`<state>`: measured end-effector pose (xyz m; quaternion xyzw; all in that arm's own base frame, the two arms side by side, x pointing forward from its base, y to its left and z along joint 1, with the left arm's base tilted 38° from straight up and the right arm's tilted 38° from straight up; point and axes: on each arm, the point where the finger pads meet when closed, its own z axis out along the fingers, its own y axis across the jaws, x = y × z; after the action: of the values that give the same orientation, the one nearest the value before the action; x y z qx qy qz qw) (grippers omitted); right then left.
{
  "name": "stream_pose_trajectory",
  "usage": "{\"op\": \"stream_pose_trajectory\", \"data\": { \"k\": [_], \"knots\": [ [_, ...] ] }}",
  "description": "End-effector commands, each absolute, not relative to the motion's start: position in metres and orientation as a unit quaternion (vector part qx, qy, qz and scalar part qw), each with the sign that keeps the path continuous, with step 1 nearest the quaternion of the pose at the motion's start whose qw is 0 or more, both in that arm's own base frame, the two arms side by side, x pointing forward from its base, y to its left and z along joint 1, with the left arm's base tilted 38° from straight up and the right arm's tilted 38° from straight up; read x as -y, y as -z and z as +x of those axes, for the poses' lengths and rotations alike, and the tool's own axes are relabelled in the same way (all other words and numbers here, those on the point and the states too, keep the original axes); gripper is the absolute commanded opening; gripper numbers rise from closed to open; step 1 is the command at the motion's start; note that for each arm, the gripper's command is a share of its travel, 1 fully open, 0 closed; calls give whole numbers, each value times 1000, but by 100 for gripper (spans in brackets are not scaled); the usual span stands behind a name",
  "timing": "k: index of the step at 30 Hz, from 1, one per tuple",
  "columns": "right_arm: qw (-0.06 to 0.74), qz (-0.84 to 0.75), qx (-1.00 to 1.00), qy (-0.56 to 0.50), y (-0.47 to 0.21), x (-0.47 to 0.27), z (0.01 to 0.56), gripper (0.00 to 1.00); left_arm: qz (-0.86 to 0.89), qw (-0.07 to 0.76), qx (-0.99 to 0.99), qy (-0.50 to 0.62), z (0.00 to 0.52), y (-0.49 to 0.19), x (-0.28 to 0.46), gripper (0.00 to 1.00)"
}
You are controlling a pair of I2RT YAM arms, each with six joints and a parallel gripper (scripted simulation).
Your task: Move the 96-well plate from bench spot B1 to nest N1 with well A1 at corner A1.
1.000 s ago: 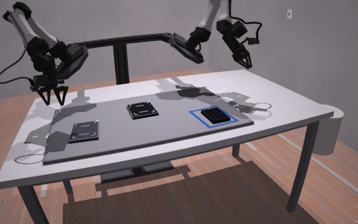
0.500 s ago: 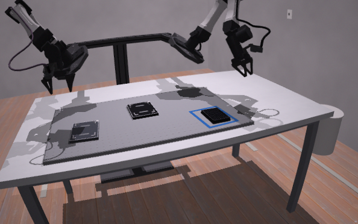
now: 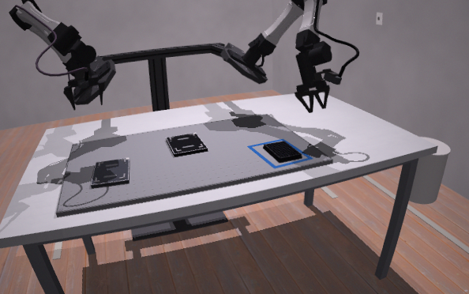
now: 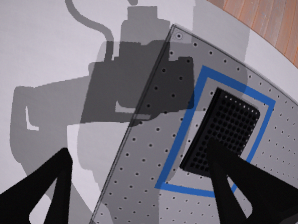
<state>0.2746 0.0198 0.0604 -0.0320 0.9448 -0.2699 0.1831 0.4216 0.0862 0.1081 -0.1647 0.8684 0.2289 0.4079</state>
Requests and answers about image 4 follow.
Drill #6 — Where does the blue tape outline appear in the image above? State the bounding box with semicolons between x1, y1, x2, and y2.
154;65;275;197

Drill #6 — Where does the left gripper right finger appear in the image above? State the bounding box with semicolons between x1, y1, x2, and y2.
206;139;298;224

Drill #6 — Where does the black well plate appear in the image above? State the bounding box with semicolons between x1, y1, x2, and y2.
180;88;261;179

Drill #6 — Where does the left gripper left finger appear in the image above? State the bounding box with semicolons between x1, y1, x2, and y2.
0;148;73;224

